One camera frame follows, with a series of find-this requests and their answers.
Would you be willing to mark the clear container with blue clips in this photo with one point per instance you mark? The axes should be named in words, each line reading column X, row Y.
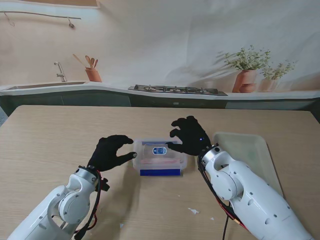
column 160, row 172

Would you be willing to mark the beige rectangular tray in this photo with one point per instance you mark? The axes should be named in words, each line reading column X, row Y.
column 250, row 145

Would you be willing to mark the large white paper scrap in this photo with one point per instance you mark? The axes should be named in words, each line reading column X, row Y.
column 193, row 211

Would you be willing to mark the clear lid with blue label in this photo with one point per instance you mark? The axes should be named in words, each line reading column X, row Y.
column 148, row 146

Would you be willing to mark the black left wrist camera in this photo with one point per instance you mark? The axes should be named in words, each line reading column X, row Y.
column 106, row 186

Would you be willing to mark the printed kitchen backdrop cloth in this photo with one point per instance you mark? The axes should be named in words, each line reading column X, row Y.
column 160, row 37

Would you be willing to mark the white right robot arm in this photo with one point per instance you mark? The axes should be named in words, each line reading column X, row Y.
column 255, row 197

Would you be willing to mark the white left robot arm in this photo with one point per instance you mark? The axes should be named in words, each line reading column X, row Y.
column 37, row 220

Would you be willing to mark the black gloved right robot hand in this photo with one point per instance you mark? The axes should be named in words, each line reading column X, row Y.
column 190, row 137

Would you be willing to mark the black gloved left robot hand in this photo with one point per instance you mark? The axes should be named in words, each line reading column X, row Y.
column 107, row 155

